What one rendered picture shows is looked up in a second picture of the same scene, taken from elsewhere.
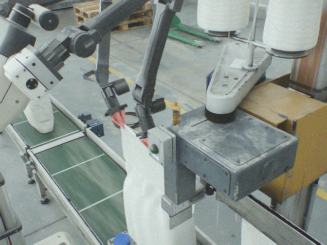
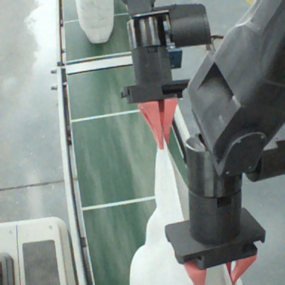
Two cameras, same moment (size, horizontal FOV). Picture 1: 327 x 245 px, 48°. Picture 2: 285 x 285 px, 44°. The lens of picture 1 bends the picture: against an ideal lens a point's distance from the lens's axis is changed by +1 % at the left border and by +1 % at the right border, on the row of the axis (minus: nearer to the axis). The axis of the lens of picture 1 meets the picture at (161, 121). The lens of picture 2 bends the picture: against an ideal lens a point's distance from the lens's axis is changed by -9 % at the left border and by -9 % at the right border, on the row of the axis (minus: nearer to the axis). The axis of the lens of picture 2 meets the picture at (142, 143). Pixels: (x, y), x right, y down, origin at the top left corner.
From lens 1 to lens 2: 1.11 m
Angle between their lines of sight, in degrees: 26
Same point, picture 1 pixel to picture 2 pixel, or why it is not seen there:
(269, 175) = not seen: outside the picture
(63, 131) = (120, 47)
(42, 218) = (59, 167)
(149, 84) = (272, 93)
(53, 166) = (80, 105)
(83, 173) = (117, 135)
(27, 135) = (72, 41)
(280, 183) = not seen: outside the picture
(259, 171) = not seen: outside the picture
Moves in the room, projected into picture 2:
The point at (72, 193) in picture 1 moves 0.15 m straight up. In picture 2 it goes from (85, 168) to (79, 140)
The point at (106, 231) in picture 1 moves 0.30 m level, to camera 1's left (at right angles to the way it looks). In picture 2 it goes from (109, 266) to (30, 230)
